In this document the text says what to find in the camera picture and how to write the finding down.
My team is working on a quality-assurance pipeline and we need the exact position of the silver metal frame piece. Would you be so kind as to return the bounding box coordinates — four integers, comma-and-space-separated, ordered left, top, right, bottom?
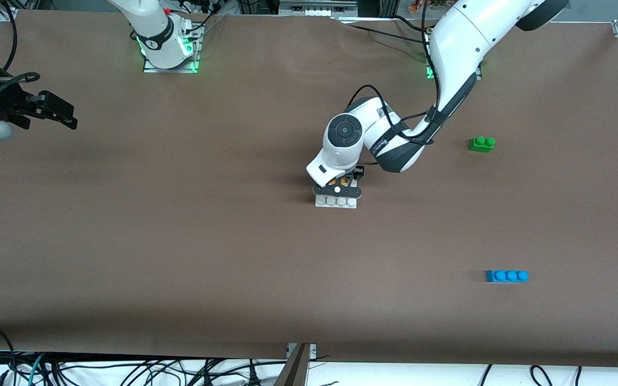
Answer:
278, 0, 359, 18

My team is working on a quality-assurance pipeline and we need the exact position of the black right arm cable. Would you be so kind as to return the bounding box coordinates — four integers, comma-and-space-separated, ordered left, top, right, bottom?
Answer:
0, 0, 41, 116

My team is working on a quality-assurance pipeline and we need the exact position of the orange background object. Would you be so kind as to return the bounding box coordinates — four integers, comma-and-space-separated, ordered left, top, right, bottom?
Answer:
408, 0, 449, 12

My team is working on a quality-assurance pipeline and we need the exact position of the brown table cover sheet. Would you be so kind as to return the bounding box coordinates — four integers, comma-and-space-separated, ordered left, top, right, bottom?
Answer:
0, 10, 618, 368

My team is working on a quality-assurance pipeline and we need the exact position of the black base connector cable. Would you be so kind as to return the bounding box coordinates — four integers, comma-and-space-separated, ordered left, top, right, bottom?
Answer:
178, 0, 229, 41

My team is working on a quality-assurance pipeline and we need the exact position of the blue three-stud block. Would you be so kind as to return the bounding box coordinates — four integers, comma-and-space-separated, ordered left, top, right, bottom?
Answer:
485, 270, 529, 284

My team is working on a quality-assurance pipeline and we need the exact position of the teal floor cable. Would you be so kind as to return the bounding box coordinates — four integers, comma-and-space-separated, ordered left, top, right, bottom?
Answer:
26, 352, 47, 386

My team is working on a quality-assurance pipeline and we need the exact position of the white studded base plate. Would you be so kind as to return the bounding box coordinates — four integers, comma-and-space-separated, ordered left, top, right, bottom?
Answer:
315, 185, 358, 209

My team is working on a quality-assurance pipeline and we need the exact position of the short black table cable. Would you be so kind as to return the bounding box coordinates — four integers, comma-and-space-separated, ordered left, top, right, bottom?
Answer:
392, 15, 432, 32

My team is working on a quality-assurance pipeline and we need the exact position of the long black table cable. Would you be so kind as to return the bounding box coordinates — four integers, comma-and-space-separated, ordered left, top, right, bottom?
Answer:
348, 23, 432, 46

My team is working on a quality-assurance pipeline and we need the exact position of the silver bolted edge bracket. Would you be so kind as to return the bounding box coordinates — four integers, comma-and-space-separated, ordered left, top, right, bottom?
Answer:
286, 343, 318, 361

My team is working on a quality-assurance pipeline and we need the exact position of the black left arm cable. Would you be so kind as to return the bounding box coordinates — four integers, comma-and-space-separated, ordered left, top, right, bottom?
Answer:
345, 0, 444, 146

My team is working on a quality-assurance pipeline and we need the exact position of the dark table support beam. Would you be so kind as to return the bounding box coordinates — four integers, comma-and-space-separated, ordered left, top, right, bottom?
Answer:
273, 343, 310, 386

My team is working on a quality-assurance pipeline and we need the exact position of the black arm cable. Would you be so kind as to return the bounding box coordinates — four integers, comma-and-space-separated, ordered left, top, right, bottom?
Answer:
345, 0, 444, 146
0, 0, 41, 116

